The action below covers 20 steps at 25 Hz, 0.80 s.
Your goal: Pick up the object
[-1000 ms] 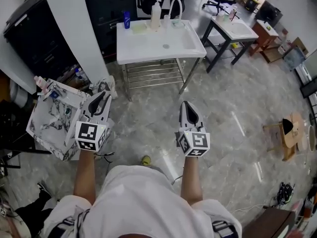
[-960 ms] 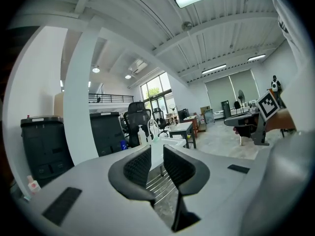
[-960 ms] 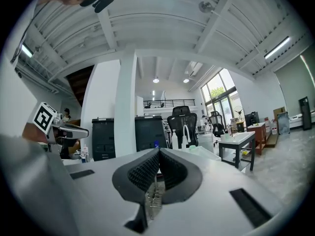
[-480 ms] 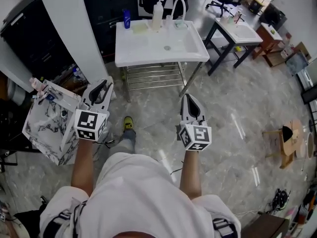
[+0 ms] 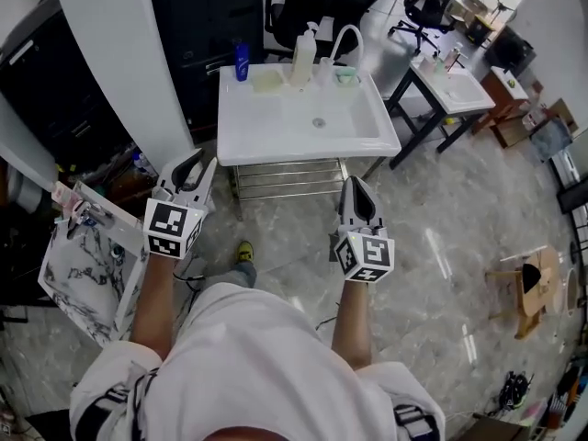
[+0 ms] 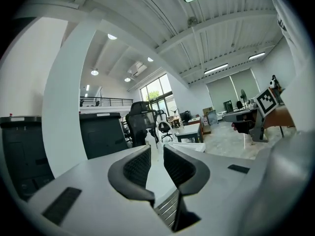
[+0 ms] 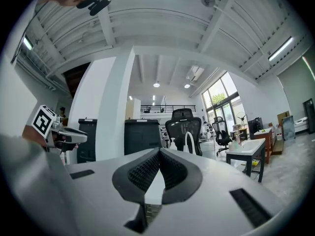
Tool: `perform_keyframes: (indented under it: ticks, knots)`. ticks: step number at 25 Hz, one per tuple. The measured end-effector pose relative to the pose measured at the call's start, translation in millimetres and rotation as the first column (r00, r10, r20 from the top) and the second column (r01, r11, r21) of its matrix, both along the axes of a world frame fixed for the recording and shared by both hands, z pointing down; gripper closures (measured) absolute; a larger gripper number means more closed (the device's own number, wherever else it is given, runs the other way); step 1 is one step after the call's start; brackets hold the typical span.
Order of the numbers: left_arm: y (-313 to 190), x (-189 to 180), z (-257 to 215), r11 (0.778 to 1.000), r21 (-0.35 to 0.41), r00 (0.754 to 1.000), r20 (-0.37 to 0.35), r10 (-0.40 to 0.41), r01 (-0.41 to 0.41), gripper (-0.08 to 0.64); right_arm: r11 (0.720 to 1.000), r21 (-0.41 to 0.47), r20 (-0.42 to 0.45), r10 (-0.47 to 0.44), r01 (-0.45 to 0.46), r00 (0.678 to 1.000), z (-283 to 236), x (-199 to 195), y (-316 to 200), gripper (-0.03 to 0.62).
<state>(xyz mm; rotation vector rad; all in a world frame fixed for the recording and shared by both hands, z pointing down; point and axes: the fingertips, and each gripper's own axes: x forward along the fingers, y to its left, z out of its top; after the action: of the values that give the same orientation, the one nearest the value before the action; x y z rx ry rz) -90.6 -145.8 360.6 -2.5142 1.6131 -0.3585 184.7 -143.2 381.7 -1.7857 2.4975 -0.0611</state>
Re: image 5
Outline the yellow and black box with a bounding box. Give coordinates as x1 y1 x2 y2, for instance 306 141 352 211
465 15 498 48

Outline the blue-grey framed panel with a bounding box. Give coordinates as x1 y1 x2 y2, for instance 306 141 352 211
529 116 575 164

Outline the large white ceramic sink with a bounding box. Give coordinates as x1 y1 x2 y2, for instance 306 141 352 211
215 62 403 167

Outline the small white ceramic sink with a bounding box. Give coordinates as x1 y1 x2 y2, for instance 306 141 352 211
410 57 497 119

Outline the small white bottle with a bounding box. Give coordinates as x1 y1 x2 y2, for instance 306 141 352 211
316 56 334 87

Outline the person's yellow sneaker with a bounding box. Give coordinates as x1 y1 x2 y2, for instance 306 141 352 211
234 240 255 265

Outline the black monitor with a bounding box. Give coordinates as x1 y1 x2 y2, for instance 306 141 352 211
555 179 588 216

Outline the brown cabinet with white top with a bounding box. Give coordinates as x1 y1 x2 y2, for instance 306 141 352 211
471 65 533 136

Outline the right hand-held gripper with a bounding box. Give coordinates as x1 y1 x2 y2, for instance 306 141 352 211
328 175 397 285

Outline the person's left forearm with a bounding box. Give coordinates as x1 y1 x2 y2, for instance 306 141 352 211
130 252 178 368

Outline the wooden stool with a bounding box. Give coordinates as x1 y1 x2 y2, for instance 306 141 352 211
485 244 562 340

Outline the person's white clothing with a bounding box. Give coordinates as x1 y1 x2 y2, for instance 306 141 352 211
68 282 447 441

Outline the steel sink stand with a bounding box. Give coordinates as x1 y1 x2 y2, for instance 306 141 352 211
232 156 388 222

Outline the black box machine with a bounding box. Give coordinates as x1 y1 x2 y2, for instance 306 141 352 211
483 25 537 72

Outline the clear plastic water bottle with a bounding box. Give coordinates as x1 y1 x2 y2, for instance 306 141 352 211
131 151 158 177

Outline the marble sink cabinet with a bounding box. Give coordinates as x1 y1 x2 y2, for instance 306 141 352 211
38 179 149 345

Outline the person's right forearm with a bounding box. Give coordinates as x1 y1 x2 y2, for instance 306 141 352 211
331 278 374 369

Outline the white pump bottle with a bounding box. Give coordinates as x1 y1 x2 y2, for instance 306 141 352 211
291 21 320 87

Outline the blue bottle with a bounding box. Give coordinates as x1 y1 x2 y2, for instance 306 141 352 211
233 38 251 83

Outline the white curved faucet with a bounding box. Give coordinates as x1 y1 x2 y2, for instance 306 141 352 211
330 24 366 71

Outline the black swivel office chair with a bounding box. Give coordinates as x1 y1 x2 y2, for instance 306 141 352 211
389 0 458 57

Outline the black frame table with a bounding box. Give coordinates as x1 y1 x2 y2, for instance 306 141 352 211
384 66 483 171

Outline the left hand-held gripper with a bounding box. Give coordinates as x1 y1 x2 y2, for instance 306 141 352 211
142 148 218 261

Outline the black cone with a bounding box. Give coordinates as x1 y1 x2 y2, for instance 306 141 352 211
520 262 545 296

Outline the dark wooden cabinet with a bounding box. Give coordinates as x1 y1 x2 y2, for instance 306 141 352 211
471 413 532 441

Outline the standing fan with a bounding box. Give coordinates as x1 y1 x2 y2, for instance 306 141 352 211
487 0 519 23

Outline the black wrist cord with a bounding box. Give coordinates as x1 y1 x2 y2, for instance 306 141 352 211
172 264 207 294

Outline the pink bottle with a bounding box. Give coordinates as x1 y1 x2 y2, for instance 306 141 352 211
49 183 78 211

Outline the chrome faucet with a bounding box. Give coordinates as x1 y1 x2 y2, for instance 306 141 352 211
65 200 107 242

